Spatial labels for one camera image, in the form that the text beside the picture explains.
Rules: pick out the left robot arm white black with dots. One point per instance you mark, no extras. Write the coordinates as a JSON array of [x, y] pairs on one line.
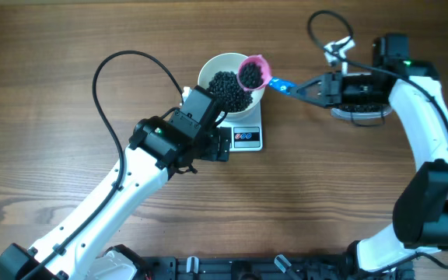
[[157, 150]]

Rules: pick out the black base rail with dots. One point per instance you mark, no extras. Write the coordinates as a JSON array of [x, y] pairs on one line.
[[120, 262]]

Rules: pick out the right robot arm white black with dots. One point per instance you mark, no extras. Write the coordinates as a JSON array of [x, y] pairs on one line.
[[412, 89]]

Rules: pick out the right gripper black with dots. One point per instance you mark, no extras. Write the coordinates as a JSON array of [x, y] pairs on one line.
[[330, 90]]

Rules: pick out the white digital kitchen scale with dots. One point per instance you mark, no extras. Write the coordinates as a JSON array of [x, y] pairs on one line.
[[246, 130]]

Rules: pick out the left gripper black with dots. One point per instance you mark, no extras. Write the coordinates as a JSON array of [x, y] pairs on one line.
[[218, 144]]

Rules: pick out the pink scoop blue handle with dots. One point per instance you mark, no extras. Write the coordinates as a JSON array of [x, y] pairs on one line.
[[255, 73]]

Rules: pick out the black beans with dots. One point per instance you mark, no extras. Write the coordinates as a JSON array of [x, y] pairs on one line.
[[225, 86]]

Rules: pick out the clear plastic container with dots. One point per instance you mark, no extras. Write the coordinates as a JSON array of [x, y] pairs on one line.
[[358, 114]]

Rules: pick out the white bowl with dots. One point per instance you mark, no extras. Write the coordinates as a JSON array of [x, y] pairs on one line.
[[228, 62]]

